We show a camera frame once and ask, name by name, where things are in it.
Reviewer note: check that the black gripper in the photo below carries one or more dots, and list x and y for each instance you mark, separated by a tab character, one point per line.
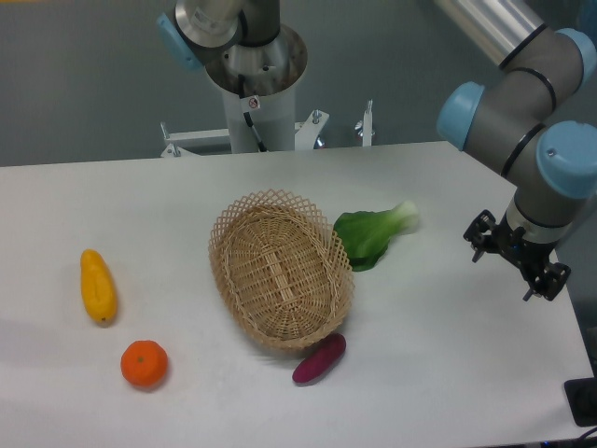
544	278

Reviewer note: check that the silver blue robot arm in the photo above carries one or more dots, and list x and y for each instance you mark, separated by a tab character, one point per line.
553	168

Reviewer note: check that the green bok choy vegetable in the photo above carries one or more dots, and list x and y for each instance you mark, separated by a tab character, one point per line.
366	235

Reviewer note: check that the black device at table edge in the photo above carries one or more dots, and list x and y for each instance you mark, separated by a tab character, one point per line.
581	396

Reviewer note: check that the purple sweet potato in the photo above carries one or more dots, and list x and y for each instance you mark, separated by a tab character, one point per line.
321	360

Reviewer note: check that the woven wicker basket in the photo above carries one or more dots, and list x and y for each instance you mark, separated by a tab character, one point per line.
281	269

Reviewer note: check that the orange tangerine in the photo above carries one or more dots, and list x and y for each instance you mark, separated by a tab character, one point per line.
144	364

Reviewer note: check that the yellow mango fruit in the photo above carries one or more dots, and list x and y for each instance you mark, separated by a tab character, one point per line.
97	287

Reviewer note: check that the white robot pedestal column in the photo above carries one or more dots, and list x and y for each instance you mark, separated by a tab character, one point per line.
258	88

